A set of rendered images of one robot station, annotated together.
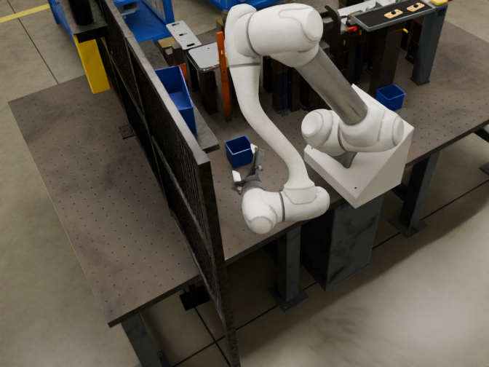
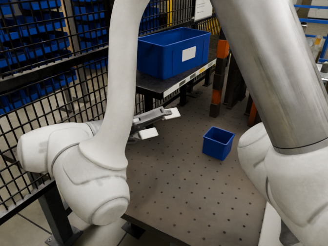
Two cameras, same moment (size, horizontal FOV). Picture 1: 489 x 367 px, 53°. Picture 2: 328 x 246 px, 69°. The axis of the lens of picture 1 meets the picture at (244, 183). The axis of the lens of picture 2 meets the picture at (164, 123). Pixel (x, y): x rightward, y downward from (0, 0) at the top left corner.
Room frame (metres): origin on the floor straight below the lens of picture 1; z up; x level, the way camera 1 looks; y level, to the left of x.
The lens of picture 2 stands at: (1.02, -0.55, 1.40)
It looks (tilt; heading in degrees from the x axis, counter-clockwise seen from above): 33 degrees down; 56
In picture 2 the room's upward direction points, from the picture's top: straight up
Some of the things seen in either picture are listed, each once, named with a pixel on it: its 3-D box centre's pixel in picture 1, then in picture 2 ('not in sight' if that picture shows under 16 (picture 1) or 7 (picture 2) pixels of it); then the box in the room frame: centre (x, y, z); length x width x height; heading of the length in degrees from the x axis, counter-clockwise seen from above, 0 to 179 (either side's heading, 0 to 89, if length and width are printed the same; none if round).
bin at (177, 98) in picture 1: (168, 102); (174, 51); (1.64, 0.28, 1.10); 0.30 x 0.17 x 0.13; 12
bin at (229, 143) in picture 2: (239, 151); (217, 143); (1.69, 0.01, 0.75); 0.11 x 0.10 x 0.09; 111
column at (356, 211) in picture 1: (334, 221); not in sight; (1.56, -0.44, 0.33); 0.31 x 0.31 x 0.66; 28
